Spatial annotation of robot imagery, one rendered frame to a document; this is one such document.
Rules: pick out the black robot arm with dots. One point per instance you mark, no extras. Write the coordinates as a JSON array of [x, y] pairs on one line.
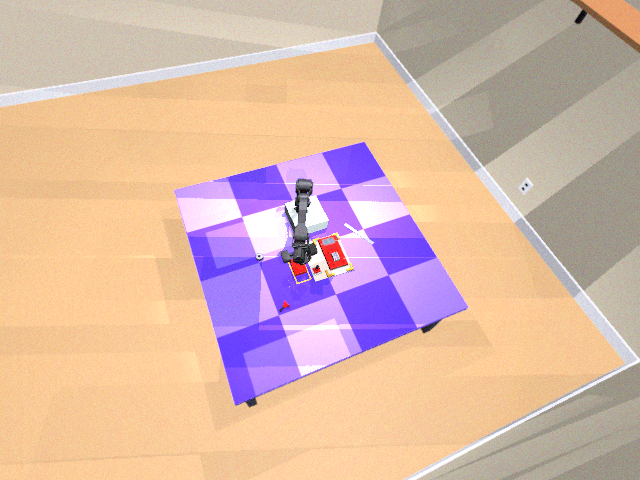
[[304, 189]]

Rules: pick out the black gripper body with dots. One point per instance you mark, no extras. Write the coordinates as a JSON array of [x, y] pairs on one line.
[[286, 257]]

